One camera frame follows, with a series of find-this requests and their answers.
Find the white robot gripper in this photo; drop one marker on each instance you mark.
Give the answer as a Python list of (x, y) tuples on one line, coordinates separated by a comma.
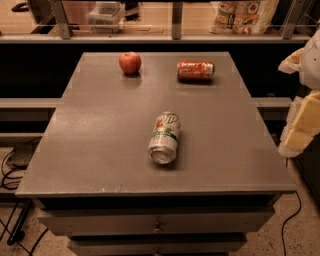
[(311, 63)]

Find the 7up soda can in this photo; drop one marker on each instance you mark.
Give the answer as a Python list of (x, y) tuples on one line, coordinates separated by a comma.
[(164, 141)]

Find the orange soda can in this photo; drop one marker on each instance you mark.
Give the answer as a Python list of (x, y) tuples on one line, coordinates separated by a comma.
[(195, 70)]

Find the colourful snack bag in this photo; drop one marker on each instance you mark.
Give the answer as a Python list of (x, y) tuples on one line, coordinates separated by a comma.
[(251, 17)]

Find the red apple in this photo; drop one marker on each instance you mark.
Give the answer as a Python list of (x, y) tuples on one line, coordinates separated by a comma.
[(130, 63)]

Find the upper drawer knob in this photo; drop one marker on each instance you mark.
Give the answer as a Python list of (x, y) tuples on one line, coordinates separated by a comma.
[(157, 229)]

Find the clear plastic container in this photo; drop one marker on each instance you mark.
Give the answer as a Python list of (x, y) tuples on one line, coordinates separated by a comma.
[(105, 17)]

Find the grey drawer cabinet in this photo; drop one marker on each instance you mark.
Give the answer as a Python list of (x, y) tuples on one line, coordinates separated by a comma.
[(151, 166)]

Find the grey power adapter box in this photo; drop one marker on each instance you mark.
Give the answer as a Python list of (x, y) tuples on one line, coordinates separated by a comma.
[(21, 156)]

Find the metal shelf rail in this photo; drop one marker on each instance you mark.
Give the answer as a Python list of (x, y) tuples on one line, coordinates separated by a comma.
[(185, 21)]

